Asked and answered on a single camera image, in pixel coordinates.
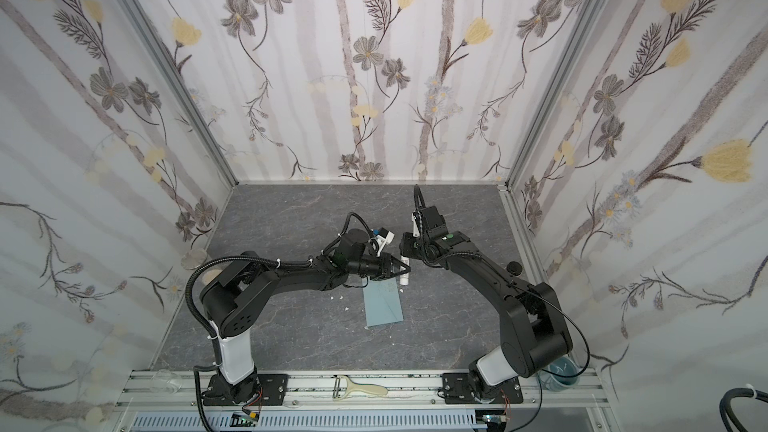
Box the white glue stick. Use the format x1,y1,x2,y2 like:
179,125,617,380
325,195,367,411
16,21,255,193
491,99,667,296
399,256,411,286

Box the light green envelope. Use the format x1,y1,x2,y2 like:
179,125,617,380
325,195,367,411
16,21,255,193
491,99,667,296
363,278,404,327

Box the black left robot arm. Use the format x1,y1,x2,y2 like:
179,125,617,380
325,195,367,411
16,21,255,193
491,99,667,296
184,229,411,406

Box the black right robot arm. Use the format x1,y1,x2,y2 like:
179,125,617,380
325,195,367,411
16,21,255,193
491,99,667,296
400,205,573,400

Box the amber bottle black cap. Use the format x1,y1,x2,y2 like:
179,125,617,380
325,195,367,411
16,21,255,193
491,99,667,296
506,261,524,277

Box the cream plastic peeler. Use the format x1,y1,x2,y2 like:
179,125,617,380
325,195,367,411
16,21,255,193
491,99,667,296
332,375,389,401

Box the teal ceramic mug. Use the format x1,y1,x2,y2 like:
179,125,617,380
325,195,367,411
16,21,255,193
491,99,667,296
538,356,580,392

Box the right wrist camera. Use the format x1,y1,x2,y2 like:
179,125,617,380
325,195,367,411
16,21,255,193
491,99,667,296
411,213,420,238

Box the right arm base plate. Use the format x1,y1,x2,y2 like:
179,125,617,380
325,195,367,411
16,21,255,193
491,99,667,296
437,371,524,405

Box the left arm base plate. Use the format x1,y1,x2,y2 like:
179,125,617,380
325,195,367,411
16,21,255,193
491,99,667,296
202,372,289,406

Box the black corrugated cable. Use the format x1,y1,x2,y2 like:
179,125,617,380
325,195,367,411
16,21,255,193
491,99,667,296
184,211,376,432

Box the white slotted cable duct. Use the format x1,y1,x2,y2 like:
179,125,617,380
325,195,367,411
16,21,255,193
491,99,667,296
128,410,490,432

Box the aluminium mounting rail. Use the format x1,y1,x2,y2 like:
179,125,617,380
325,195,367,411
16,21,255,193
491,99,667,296
115,370,610,412

